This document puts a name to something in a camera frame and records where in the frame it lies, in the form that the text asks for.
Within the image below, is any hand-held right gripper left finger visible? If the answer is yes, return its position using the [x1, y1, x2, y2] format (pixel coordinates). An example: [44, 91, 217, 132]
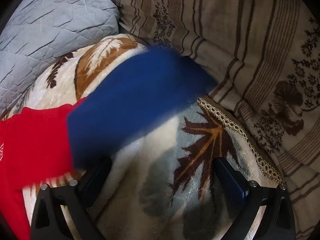
[30, 156, 112, 240]

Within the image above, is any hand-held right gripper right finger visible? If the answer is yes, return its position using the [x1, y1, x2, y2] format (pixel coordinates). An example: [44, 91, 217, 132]
[214, 156, 297, 240]

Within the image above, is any red and blue sweater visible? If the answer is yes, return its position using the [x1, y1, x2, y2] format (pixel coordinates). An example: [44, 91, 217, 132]
[0, 49, 218, 240]

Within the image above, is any leaf print fleece blanket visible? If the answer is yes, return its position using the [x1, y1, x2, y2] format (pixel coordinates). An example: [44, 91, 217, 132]
[22, 34, 284, 240]

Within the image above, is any beige striped floral bedsheet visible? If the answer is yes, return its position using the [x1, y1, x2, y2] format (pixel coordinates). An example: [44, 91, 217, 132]
[111, 0, 320, 240]

